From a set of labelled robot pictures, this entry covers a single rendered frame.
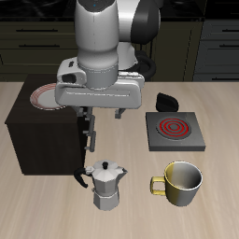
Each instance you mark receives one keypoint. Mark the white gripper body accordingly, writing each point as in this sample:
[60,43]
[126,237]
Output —
[99,97]

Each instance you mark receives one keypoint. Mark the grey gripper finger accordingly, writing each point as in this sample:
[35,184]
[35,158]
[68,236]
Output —
[88,117]
[120,113]

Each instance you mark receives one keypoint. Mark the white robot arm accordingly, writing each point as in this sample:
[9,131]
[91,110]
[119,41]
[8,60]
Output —
[96,37]

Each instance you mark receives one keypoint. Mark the dark grey stove plate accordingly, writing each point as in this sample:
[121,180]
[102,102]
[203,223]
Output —
[175,132]

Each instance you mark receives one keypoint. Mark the silver moka pot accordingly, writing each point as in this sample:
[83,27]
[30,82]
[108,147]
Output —
[105,185]

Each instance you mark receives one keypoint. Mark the round black knob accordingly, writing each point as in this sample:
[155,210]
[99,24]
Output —
[166,102]

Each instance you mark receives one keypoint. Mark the white plate with red rings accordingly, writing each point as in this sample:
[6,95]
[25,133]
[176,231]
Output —
[43,98]

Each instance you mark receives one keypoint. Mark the dark wooden cabinet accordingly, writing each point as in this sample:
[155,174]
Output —
[43,140]

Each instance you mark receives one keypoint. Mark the dark kitchen cupboards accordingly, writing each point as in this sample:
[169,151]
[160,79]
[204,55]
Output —
[37,46]

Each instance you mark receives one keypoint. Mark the yellow and white mug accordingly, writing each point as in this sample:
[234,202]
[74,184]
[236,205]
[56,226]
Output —
[182,183]

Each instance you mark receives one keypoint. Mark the grey kitchen drawers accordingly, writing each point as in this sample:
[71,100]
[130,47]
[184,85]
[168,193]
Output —
[217,46]

